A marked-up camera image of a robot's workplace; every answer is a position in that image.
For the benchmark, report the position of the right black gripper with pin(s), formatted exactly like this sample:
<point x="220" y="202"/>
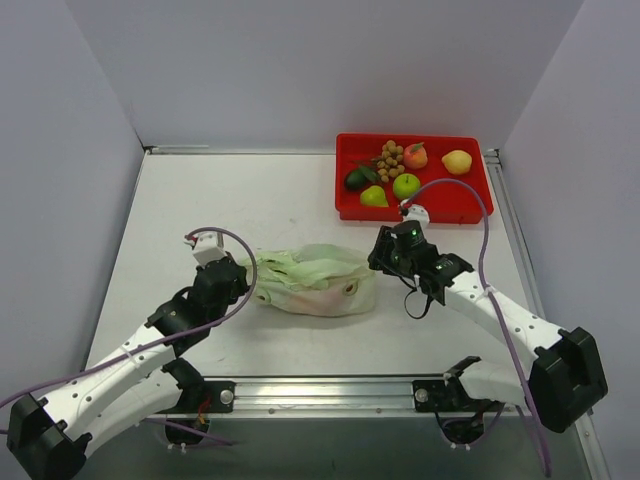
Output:
<point x="379" y="255"/>

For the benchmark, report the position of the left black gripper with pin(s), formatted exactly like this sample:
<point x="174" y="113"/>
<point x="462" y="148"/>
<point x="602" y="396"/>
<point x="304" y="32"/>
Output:
<point x="232" y="275"/>

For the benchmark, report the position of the pale green plastic bag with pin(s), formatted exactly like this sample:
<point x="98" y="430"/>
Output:
<point x="321" y="280"/>

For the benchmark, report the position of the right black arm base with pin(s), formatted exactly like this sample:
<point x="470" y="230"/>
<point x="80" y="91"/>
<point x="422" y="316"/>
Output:
<point x="462" y="421"/>

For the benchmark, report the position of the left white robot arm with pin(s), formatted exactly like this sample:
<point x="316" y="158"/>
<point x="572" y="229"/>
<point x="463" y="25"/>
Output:
<point x="52" y="437"/>

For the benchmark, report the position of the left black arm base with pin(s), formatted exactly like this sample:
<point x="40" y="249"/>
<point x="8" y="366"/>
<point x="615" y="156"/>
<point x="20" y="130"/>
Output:
<point x="210" y="400"/>

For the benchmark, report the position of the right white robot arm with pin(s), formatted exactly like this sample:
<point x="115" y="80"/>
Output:
<point x="558" y="375"/>

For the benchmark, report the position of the green pear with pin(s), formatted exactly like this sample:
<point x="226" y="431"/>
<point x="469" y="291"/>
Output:
<point x="374" y="196"/>

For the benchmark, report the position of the green apple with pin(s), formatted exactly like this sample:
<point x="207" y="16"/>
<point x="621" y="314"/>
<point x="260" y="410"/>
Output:
<point x="405" y="185"/>

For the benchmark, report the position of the red plastic tray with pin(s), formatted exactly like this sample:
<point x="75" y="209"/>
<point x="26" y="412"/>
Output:
<point x="455" y="200"/>

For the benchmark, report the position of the dark green avocado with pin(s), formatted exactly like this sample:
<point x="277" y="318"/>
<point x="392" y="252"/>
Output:
<point x="355" y="180"/>

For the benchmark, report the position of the brown longan bunch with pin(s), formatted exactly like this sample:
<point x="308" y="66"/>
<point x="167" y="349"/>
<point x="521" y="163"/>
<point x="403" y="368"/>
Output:
<point x="387" y="166"/>

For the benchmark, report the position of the orange peach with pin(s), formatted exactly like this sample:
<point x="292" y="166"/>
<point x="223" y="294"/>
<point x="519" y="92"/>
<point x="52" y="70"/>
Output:
<point x="415" y="156"/>

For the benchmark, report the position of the yellow lemon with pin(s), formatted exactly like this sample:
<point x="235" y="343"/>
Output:
<point x="457" y="162"/>

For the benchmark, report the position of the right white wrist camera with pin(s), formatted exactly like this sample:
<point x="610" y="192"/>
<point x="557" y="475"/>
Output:
<point x="414" y="212"/>

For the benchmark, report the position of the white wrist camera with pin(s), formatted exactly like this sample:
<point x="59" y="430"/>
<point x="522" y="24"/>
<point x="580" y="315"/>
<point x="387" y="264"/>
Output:
<point x="206" y="247"/>
<point x="414" y="212"/>

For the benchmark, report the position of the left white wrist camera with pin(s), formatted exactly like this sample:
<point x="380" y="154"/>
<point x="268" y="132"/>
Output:
<point x="206" y="247"/>

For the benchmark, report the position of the aluminium front rail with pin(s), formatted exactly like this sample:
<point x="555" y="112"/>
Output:
<point x="325" y="395"/>

